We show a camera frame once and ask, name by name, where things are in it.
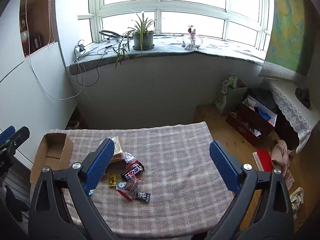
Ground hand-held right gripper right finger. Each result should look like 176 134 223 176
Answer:
207 140 294 240

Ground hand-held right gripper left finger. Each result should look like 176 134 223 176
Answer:
28 138 118 240

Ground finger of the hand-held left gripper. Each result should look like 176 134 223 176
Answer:
0 126 16 145
0 127 30 159

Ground packaged bread slices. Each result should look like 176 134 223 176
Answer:
107 135 126 161

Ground brown chocolate bar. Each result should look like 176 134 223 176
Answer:
121 163 145 180

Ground clear red-edged snack packet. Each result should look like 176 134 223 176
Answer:
116 175 143 201

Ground brown cardboard box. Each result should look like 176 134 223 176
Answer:
30 132 74 187

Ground small black candy packet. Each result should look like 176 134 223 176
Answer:
134 191 152 202

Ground red book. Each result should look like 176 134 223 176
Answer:
252 149 276 173

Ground white cabinet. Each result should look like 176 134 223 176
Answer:
0 0 78 171

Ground red-brown storage box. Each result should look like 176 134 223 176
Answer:
226 95 278 147

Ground pink plaid tablecloth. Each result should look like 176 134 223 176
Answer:
47 121 237 239

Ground pink cloth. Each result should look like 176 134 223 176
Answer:
271 140 296 191

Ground green paper bag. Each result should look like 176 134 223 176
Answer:
215 74 248 116

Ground patterned beige slipper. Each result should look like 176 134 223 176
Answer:
289 187 305 221

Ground white lace cloth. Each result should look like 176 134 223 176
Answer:
269 78 320 153

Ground red jar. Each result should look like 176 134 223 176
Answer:
20 29 30 56

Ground dark small figurine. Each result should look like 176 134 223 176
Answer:
295 87 312 108

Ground glass bowl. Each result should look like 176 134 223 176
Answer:
182 34 203 48

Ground white rabbit figurine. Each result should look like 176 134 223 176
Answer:
185 25 200 51

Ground potted spider plant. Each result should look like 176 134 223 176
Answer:
114 9 163 70

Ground white framed window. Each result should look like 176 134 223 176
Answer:
77 0 272 53

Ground white cable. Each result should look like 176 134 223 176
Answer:
24 0 86 101

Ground black cable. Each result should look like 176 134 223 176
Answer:
75 38 121 87

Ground beaded pull cord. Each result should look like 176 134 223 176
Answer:
49 0 55 46

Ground black ring light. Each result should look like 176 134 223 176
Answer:
99 29 126 42

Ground wall map painting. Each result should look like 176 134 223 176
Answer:
259 0 316 81

